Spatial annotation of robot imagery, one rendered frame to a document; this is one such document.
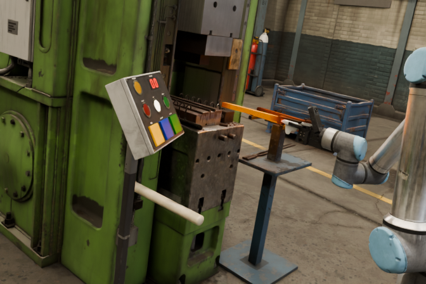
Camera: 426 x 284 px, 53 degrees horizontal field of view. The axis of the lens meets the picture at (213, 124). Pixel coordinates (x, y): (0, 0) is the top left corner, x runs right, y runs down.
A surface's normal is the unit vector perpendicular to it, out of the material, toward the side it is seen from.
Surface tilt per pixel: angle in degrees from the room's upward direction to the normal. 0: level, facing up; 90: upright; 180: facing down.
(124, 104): 90
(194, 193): 90
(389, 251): 95
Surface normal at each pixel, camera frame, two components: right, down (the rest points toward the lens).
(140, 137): -0.25, 0.19
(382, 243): -0.95, 0.03
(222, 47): 0.76, 0.25
